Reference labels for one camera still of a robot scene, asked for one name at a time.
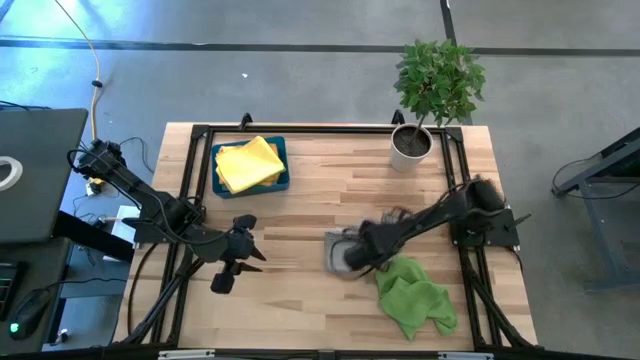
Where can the dark grey side table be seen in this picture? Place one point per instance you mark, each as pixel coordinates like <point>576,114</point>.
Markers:
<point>40,170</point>

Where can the teal plastic bin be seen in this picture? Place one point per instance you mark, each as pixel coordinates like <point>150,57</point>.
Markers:
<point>282,185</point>

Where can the black aluminium table frame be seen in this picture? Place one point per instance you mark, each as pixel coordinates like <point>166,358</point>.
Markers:
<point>350,129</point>

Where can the white tape roll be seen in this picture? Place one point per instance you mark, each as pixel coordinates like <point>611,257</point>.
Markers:
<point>19,172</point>

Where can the black computer mouse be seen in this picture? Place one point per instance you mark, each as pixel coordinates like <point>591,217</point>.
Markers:
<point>30,312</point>

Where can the green microfiber towel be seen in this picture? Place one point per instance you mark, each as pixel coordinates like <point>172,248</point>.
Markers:
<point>412,300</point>

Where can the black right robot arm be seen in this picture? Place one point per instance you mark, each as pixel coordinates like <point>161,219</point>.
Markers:
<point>440,215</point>

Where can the yellow microfiber towel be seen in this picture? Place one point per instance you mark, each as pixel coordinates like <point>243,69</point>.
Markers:
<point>250,165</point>

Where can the black triangular bracket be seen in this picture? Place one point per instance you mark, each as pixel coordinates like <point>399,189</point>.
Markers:
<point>398,119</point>
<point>245,121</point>

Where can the grey metal table frame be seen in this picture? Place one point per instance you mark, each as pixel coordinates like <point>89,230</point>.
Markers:
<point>605,250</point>

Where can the grey microfiber towel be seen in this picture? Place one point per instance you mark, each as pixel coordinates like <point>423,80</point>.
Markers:
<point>332,255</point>

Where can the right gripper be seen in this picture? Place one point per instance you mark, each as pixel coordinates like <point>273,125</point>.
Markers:
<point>372,245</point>

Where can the green leafy plant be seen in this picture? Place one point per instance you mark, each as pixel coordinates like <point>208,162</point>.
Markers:
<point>440,80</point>

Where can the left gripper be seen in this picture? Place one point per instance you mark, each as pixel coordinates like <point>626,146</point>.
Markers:
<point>237,245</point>

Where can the black keyboard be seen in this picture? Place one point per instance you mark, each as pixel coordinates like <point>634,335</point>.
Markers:
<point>7,290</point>

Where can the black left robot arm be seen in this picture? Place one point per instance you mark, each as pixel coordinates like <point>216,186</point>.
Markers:
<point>165,215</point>

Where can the black computer desk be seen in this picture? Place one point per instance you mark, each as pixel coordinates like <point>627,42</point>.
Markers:
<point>45,270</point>

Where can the white plant pot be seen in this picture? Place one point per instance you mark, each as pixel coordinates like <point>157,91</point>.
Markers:
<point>411,150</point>

